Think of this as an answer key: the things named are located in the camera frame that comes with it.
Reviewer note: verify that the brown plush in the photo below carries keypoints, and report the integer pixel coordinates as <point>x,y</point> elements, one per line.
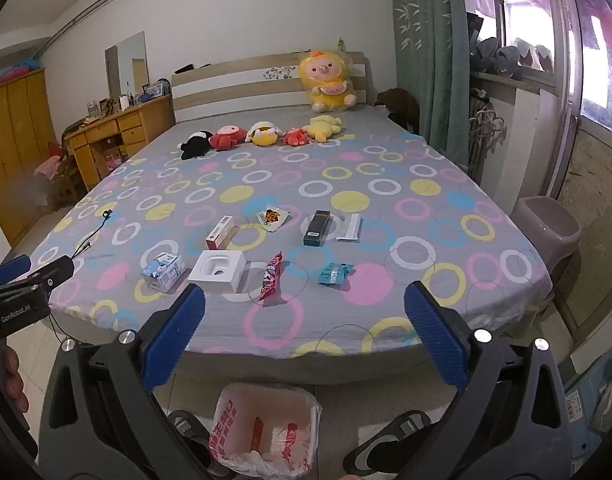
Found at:
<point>398,105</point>

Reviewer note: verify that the black and white plush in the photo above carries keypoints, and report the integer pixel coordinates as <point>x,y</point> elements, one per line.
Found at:
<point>196,143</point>

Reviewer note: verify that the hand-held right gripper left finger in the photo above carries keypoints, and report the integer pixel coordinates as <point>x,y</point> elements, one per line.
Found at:
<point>173,332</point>

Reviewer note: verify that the yellow duck plush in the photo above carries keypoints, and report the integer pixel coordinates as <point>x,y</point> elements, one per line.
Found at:
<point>323,127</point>

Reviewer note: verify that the green curtain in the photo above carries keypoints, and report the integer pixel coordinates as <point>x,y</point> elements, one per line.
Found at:
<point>428,60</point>

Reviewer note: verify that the wall mirror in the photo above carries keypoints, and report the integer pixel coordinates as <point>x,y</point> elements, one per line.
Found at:
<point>131,62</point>

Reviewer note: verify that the teal snack packet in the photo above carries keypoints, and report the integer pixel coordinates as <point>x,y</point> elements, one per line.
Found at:
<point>334,273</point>

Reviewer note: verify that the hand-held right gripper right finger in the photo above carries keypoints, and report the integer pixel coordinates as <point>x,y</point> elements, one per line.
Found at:
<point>435,335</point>

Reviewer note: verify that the black slipper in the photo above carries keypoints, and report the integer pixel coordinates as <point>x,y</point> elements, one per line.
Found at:
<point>385,440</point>
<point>188,435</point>

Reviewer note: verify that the bed with circle-print sheet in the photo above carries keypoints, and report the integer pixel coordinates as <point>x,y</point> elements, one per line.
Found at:
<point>336,180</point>

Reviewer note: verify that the person's left hand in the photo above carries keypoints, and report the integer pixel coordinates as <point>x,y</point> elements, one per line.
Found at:
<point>3,380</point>

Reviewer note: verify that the small red plush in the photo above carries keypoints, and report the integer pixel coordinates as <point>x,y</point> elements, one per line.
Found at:
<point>296,136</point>

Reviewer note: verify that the pink cloth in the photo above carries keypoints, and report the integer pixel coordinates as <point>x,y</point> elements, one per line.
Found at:
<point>51,165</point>

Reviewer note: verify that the wooden headboard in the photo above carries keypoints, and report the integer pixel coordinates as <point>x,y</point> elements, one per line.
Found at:
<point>236,90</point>

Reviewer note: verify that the white flat box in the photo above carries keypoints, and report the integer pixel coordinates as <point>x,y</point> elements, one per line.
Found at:
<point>349,226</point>

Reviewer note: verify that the large red plush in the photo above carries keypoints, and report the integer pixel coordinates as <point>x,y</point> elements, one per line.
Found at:
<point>227,136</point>

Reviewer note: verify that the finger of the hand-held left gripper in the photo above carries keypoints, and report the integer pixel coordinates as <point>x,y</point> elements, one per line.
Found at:
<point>53,270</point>
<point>11,267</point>

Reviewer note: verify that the white and orange packet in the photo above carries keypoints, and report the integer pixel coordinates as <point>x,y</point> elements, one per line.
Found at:
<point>273,218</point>

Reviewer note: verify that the wooden desk with drawers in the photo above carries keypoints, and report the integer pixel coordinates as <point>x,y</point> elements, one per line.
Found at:
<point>131,125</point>

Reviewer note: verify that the grey shoes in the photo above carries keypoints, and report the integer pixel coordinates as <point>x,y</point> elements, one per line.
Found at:
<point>498,57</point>

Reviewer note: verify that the blue and white small carton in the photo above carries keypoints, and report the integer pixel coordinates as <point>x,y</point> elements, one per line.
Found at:
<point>161,271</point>

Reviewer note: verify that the blue cardboard box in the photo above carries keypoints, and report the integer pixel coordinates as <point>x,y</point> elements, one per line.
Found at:
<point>593,390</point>

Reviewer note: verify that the green bottle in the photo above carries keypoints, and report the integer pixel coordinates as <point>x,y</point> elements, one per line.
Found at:
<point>342,44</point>

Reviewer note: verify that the red snack packet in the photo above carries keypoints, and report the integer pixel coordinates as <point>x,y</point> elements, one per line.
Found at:
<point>271,280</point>

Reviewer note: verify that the window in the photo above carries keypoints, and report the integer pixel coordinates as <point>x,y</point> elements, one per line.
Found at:
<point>550,20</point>

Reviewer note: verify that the wooden wardrobe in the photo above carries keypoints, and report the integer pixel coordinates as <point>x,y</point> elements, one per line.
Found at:
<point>16,145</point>

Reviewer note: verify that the dark teal box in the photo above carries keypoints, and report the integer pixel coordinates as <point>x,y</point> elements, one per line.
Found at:
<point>316,228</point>

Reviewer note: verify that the large yellow plush in bag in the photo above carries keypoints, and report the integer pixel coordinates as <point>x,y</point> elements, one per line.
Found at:
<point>327,82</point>

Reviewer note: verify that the red and white box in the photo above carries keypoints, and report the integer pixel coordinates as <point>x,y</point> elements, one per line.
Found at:
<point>221,232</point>

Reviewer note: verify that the white moulded box tray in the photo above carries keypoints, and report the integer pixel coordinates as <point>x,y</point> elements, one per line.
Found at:
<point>217,271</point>

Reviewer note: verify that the yellow and white plush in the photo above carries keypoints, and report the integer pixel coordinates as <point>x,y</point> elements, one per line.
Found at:
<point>263,133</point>

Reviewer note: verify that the bin with white plastic bag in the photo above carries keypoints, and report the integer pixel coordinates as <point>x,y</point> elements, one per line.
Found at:
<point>266,430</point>

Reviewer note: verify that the pink bundle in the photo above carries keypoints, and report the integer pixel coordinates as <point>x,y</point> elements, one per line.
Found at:
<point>18,70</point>

